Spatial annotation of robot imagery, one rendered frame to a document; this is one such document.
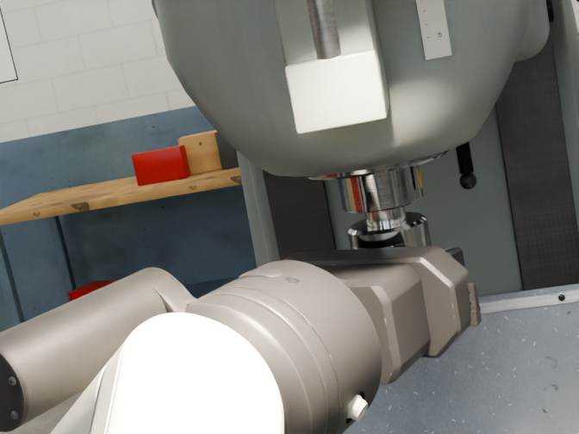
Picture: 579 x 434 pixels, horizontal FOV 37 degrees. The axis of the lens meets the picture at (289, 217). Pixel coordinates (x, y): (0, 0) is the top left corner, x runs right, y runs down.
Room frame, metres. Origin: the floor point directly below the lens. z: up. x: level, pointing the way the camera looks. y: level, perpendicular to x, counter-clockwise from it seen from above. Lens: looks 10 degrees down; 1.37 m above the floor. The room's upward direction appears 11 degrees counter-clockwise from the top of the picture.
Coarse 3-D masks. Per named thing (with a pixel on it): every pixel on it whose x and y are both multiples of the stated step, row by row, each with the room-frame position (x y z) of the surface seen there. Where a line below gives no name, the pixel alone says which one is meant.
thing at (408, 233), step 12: (408, 216) 0.50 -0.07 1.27; (420, 216) 0.49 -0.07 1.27; (360, 228) 0.49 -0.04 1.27; (372, 228) 0.49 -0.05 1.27; (384, 228) 0.48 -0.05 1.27; (396, 228) 0.48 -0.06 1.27; (408, 228) 0.48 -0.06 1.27; (420, 228) 0.48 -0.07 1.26; (360, 240) 0.49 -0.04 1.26; (372, 240) 0.48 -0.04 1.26; (384, 240) 0.48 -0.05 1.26; (396, 240) 0.48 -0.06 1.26; (408, 240) 0.48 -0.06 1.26
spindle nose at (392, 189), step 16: (368, 176) 0.48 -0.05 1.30; (384, 176) 0.48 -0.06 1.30; (400, 176) 0.48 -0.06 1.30; (416, 176) 0.49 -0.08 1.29; (352, 192) 0.48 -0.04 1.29; (368, 192) 0.48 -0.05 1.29; (384, 192) 0.48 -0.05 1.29; (400, 192) 0.48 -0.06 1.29; (416, 192) 0.49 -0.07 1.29; (352, 208) 0.49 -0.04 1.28; (368, 208) 0.48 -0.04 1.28; (384, 208) 0.48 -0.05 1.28
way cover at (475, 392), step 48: (576, 288) 0.83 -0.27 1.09; (480, 336) 0.83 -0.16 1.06; (528, 336) 0.82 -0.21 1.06; (384, 384) 0.84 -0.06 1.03; (432, 384) 0.83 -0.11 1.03; (480, 384) 0.81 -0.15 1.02; (528, 384) 0.80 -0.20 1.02; (576, 384) 0.79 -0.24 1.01; (384, 432) 0.82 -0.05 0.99; (480, 432) 0.80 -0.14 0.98; (528, 432) 0.78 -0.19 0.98; (576, 432) 0.77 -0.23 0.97
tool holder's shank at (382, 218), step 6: (390, 210) 0.49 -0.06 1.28; (396, 210) 0.49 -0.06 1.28; (402, 210) 0.49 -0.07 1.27; (366, 216) 0.50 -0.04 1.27; (372, 216) 0.49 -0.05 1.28; (378, 216) 0.49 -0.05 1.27; (384, 216) 0.49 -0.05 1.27; (390, 216) 0.49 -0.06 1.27; (396, 216) 0.49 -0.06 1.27; (402, 216) 0.49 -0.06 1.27; (372, 222) 0.49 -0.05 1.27; (378, 222) 0.49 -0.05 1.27; (384, 222) 0.49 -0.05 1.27; (390, 222) 0.49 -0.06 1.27; (396, 222) 0.49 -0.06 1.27
